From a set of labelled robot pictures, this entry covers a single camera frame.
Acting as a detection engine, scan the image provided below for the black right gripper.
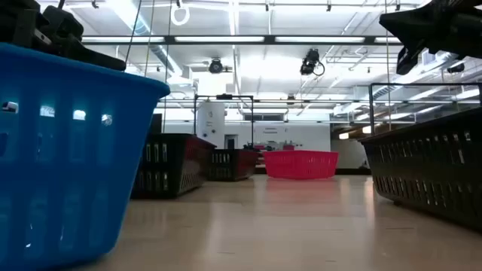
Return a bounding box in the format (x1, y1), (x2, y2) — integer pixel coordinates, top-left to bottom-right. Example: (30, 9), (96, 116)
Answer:
(379, 0), (482, 76)

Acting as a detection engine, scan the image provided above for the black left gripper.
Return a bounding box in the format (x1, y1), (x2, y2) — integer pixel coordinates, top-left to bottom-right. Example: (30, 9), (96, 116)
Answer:
(0, 0), (127, 72)

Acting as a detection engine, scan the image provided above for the black plastic basket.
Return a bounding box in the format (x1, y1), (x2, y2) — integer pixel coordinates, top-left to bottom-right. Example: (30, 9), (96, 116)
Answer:
(130, 132), (218, 199)
(357, 108), (482, 231)
(207, 148), (261, 182)

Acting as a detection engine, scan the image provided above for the red plastic basket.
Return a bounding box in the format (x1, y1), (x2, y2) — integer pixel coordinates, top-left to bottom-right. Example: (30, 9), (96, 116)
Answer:
(262, 150), (340, 180)

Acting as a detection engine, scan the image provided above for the black overhead light bar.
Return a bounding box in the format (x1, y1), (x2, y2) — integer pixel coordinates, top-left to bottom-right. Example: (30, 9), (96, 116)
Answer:
(81, 34), (404, 47)

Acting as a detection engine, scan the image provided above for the blue plastic basket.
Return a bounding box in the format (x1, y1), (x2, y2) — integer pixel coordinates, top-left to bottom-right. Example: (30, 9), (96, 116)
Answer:
(0, 41), (171, 271)

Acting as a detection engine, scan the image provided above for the black round ceiling fixture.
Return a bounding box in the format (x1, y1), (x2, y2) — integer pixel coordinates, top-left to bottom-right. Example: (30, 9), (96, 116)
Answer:
(208, 58), (225, 75)

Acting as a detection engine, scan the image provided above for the white cylindrical tank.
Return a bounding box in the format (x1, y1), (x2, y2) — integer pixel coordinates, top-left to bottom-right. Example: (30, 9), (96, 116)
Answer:
(196, 101), (226, 148)

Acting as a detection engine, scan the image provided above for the thin black cable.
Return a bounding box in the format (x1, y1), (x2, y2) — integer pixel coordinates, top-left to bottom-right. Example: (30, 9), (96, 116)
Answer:
(124, 0), (143, 65)

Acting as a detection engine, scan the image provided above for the white hanging cable loop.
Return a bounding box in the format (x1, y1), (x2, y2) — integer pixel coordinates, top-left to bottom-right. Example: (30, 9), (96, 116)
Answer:
(169, 2), (191, 26)

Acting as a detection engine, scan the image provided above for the black overhead camera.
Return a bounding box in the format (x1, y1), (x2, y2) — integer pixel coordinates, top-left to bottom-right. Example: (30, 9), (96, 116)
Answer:
(300, 47), (325, 77)

